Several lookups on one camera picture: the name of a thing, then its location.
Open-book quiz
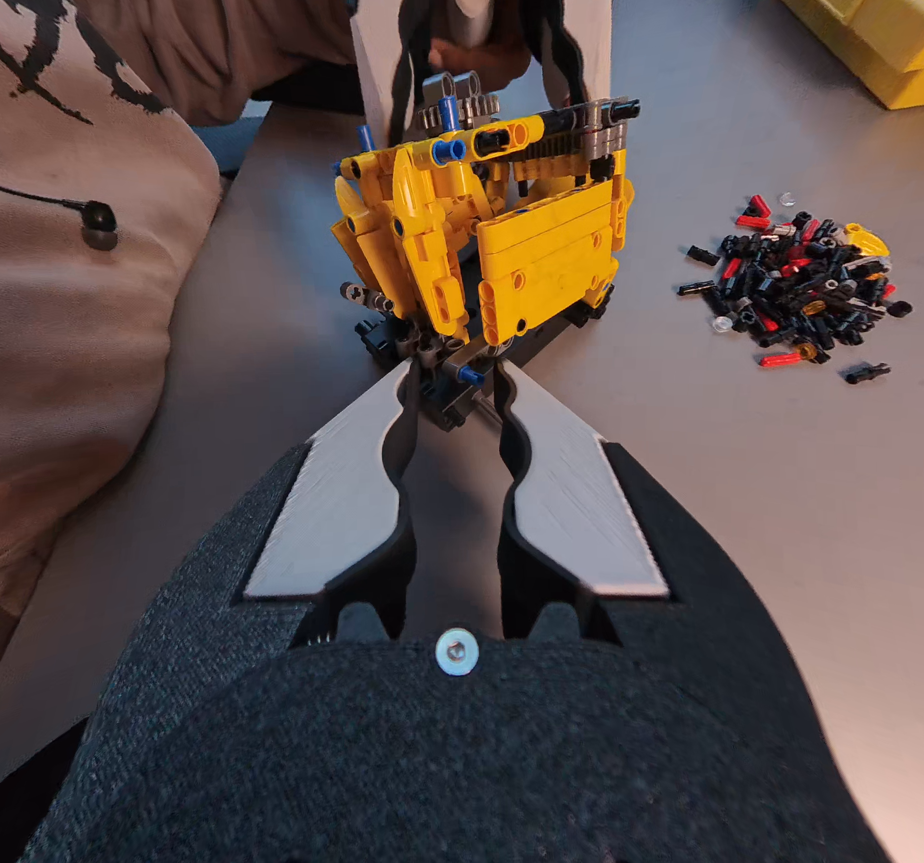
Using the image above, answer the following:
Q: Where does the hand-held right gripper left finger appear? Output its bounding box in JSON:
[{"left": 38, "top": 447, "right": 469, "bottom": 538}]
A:
[{"left": 243, "top": 358, "right": 421, "bottom": 602}]

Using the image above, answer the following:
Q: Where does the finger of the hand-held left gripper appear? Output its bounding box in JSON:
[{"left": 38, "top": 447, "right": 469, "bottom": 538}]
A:
[
  {"left": 350, "top": 0, "right": 437, "bottom": 150},
  {"left": 529, "top": 0, "right": 615, "bottom": 106}
]

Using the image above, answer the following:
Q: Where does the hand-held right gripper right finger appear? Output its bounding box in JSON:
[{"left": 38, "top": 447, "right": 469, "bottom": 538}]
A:
[{"left": 495, "top": 360, "right": 671, "bottom": 600}]

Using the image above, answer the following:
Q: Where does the yellow toy robot model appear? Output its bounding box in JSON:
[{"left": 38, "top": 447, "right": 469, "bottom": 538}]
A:
[{"left": 330, "top": 71, "right": 642, "bottom": 433}]

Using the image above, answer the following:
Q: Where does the pile of small connector pins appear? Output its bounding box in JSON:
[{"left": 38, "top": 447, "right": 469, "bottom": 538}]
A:
[{"left": 711, "top": 210, "right": 914, "bottom": 366}]

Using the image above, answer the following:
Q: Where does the person's left forearm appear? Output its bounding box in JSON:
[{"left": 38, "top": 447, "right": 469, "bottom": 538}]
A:
[{"left": 43, "top": 0, "right": 359, "bottom": 126}]

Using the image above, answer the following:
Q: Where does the person's left hand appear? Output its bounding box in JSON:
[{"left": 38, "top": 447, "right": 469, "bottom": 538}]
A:
[{"left": 426, "top": 37, "right": 535, "bottom": 88}]

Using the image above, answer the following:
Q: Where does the yellow plastic storage bin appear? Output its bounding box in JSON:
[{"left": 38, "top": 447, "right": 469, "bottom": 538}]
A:
[{"left": 759, "top": 0, "right": 924, "bottom": 112}]

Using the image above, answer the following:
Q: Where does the person's beige sweatshirt torso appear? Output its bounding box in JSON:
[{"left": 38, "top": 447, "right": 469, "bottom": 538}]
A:
[{"left": 0, "top": 0, "right": 222, "bottom": 635}]

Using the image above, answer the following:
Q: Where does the black sweatshirt drawstring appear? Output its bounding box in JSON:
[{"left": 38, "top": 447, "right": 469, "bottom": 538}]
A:
[{"left": 0, "top": 185, "right": 119, "bottom": 253}]

